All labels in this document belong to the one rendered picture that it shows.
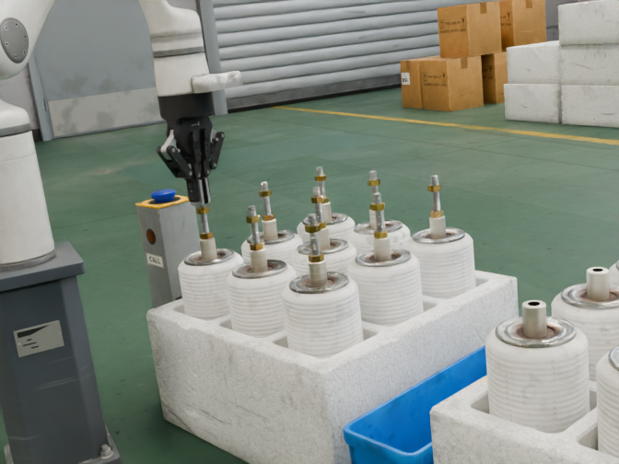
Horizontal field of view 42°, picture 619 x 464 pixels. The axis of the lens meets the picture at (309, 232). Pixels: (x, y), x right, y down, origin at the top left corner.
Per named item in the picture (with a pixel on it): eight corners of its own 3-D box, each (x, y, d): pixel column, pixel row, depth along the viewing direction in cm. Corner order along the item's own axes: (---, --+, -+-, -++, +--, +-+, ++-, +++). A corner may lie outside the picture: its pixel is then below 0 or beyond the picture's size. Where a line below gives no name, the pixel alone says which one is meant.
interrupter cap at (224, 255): (244, 253, 119) (244, 249, 119) (218, 269, 112) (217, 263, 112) (202, 252, 122) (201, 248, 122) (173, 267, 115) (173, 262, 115)
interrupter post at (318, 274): (309, 290, 99) (306, 264, 98) (309, 284, 101) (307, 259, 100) (328, 288, 98) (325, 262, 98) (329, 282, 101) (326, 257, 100)
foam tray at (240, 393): (338, 512, 95) (322, 373, 91) (163, 420, 124) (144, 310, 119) (523, 390, 120) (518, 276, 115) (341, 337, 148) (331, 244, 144)
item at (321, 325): (295, 436, 100) (277, 300, 95) (299, 401, 109) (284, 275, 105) (371, 431, 99) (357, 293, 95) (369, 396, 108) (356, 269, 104)
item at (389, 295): (378, 404, 106) (365, 274, 101) (349, 378, 114) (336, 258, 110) (441, 386, 109) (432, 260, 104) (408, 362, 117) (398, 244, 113)
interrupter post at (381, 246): (379, 264, 106) (377, 240, 105) (371, 261, 108) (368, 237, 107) (395, 261, 106) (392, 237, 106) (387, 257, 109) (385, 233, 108)
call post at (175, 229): (186, 389, 133) (157, 209, 126) (163, 379, 139) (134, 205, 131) (220, 375, 138) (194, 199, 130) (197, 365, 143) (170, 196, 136)
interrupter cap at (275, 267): (285, 278, 104) (285, 272, 104) (228, 283, 105) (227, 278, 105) (289, 261, 112) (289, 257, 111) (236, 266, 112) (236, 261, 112)
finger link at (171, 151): (157, 144, 109) (181, 168, 113) (152, 155, 108) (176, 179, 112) (172, 144, 107) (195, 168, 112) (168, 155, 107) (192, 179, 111)
